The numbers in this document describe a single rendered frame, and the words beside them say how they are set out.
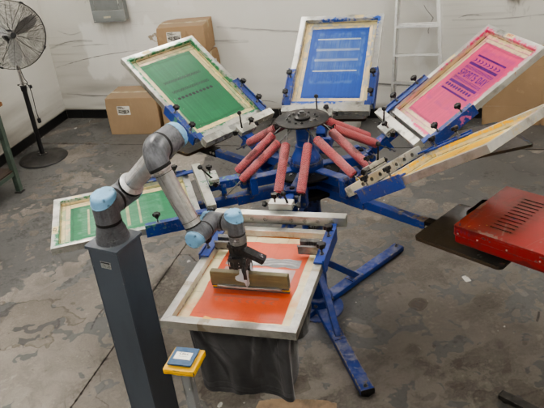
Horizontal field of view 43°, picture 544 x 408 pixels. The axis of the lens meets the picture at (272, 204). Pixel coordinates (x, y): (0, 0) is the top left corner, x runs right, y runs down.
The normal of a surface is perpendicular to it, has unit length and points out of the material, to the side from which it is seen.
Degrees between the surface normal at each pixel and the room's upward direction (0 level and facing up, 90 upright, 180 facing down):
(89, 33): 90
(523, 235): 0
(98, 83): 90
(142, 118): 91
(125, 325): 90
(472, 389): 0
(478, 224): 0
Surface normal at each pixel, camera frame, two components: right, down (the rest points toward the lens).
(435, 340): -0.11, -0.88
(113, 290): -0.46, 0.46
